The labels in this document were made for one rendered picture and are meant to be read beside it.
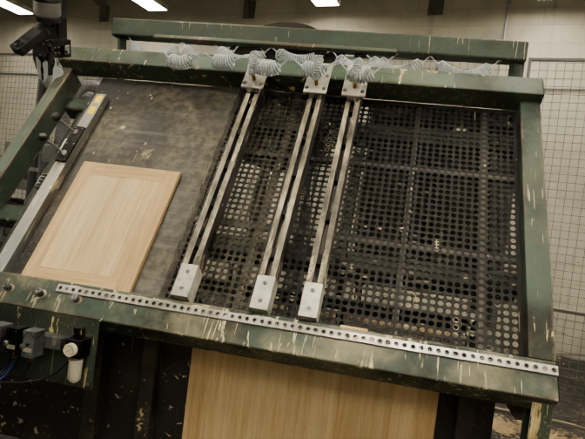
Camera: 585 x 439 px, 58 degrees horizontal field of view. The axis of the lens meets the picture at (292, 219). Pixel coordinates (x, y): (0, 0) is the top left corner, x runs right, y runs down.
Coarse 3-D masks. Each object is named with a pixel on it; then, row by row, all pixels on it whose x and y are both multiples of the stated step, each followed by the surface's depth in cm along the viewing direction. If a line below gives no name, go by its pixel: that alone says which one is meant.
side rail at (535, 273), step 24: (528, 120) 212; (528, 144) 205; (528, 168) 198; (528, 192) 192; (528, 216) 186; (528, 240) 181; (528, 264) 176; (528, 288) 171; (528, 312) 166; (552, 312) 166; (528, 336) 162; (552, 336) 161; (552, 360) 157
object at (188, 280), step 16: (256, 48) 223; (256, 80) 231; (256, 96) 231; (240, 112) 226; (256, 112) 231; (240, 128) 221; (240, 144) 215; (224, 160) 211; (240, 160) 217; (224, 176) 211; (224, 192) 202; (208, 208) 198; (224, 208) 204; (208, 224) 194; (192, 240) 190; (208, 240) 191; (192, 256) 189; (208, 256) 193; (192, 272) 183; (176, 288) 180; (192, 288) 182
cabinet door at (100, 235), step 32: (96, 192) 215; (128, 192) 213; (160, 192) 211; (64, 224) 207; (96, 224) 205; (128, 224) 204; (32, 256) 199; (64, 256) 198; (96, 256) 197; (128, 256) 195; (128, 288) 187
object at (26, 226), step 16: (96, 96) 245; (96, 112) 239; (80, 144) 231; (48, 176) 219; (64, 176) 223; (48, 192) 214; (32, 208) 210; (32, 224) 207; (16, 240) 201; (0, 256) 198; (16, 256) 200
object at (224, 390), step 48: (192, 384) 198; (240, 384) 194; (288, 384) 191; (336, 384) 188; (384, 384) 184; (192, 432) 198; (240, 432) 194; (288, 432) 191; (336, 432) 188; (384, 432) 184; (432, 432) 181
